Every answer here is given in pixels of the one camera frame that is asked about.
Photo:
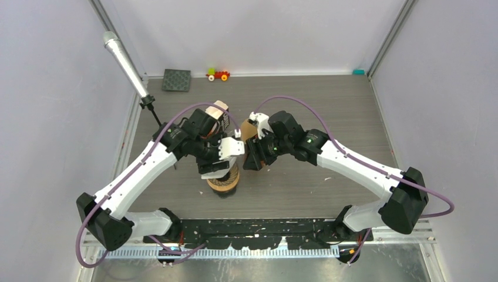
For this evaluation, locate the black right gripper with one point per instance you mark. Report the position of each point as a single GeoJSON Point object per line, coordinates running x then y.
{"type": "Point", "coordinates": [256, 153]}

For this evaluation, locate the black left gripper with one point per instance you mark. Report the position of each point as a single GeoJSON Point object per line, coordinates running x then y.
{"type": "Point", "coordinates": [206, 166]}

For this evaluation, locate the coffee paper filter box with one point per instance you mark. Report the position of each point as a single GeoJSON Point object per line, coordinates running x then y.
{"type": "Point", "coordinates": [217, 119]}

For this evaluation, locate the white paper coffee filter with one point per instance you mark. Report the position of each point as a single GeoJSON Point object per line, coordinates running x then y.
{"type": "Point", "coordinates": [226, 165]}

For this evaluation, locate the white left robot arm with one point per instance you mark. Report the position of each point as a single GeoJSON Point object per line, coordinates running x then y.
{"type": "Point", "coordinates": [106, 214]}

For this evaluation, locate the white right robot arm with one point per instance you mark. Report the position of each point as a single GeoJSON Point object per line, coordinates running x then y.
{"type": "Point", "coordinates": [399, 205]}

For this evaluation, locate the dark grey studded plate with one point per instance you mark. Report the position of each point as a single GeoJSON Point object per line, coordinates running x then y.
{"type": "Point", "coordinates": [175, 80]}

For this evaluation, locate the red toy brick car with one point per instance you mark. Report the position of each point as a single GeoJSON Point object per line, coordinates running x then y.
{"type": "Point", "coordinates": [212, 74]}

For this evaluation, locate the silver microphone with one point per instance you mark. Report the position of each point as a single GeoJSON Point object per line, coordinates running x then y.
{"type": "Point", "coordinates": [114, 46]}

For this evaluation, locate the teal block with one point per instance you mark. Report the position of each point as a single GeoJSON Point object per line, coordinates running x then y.
{"type": "Point", "coordinates": [358, 72]}

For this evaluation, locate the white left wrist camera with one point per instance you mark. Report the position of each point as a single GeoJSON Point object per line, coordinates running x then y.
{"type": "Point", "coordinates": [231, 146]}

